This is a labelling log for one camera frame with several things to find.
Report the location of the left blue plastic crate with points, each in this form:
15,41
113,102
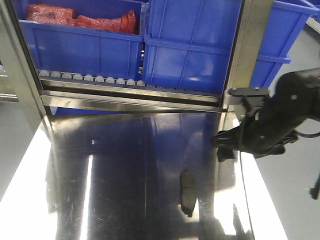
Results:
82,50

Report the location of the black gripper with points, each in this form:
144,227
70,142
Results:
263,134

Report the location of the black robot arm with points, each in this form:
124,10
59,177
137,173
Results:
296,93

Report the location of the blue plastic crate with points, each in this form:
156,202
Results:
188,43
82,50

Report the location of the right blue plastic crate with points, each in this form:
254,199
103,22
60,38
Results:
188,43

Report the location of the steel roller conveyor rack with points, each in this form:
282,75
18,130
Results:
36,95

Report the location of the centre right brake pad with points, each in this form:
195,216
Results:
188,193

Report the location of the red bubble wrap bags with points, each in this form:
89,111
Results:
50,14

